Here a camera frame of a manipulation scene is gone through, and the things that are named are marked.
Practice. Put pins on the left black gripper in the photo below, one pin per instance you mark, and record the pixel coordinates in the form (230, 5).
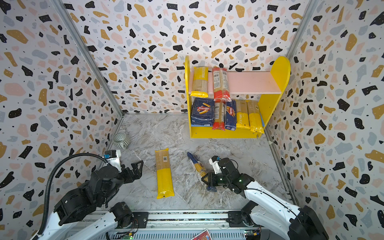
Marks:
(132, 176)

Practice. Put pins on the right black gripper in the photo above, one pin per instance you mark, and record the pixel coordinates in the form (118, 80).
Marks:
(212, 179)

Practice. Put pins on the dark blue Ankara spaghetti bag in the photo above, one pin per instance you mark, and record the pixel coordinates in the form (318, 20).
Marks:
(201, 172)

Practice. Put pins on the yellow Pastatime spaghetti bag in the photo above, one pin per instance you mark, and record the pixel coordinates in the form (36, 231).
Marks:
(200, 82)
(242, 115)

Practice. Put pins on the blue Barilla spaghetti box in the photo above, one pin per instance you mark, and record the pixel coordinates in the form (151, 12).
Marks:
(230, 116)

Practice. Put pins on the blue Barilla rigatoni box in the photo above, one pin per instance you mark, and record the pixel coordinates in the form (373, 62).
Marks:
(203, 113)

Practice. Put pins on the red spaghetti bag with barcode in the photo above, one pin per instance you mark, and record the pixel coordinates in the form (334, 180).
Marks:
(221, 85)

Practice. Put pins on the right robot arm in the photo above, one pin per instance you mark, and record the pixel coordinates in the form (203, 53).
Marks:
(265, 209)

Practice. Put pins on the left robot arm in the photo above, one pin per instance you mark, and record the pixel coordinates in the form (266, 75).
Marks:
(76, 204)

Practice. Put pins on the yellow shelf unit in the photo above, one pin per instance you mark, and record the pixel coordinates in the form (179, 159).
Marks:
(280, 71)

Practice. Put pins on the white ribbed ceramic cup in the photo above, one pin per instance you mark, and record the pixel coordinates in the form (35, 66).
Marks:
(121, 141)

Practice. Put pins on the red printed card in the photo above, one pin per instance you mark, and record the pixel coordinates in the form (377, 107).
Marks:
(205, 235)

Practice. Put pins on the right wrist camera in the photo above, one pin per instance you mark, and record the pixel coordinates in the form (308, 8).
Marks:
(214, 162)

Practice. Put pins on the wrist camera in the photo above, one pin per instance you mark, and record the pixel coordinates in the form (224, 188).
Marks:
(113, 158)
(214, 162)

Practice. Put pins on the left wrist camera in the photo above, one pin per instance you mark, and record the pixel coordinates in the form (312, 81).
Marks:
(113, 158)

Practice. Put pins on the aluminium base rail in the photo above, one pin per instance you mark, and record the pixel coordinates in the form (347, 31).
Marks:
(172, 225)

